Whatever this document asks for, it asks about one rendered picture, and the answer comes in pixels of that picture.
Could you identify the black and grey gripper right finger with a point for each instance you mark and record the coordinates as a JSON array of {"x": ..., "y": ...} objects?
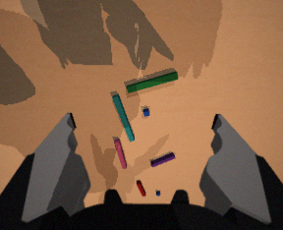
[{"x": 239, "y": 184}]

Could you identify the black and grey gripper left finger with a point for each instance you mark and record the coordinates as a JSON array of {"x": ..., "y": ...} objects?
[{"x": 49, "y": 186}]

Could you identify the purple rod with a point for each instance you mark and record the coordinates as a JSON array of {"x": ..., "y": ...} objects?
[{"x": 162, "y": 159}]

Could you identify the pink rod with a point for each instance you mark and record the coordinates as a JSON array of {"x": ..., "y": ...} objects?
[{"x": 120, "y": 153}]

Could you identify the green rod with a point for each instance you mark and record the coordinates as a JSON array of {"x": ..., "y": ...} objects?
[{"x": 153, "y": 82}]

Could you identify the turquoise rod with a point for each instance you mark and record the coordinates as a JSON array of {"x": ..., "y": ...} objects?
[{"x": 123, "y": 116}]

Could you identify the dark red rod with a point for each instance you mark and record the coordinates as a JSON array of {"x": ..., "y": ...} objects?
[{"x": 139, "y": 184}]

